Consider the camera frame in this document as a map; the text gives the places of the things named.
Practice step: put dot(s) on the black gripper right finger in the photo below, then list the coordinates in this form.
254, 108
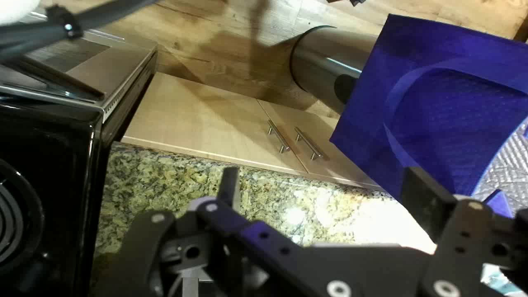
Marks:
467, 236

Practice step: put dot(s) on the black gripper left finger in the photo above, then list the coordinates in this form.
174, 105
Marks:
165, 255

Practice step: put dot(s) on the blue reusable tote bag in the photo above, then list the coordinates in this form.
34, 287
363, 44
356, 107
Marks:
434, 95

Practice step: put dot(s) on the black electric stove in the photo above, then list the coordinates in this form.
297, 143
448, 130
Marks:
61, 107

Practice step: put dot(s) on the stainless steel trash can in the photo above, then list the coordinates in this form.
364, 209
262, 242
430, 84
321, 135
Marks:
326, 62

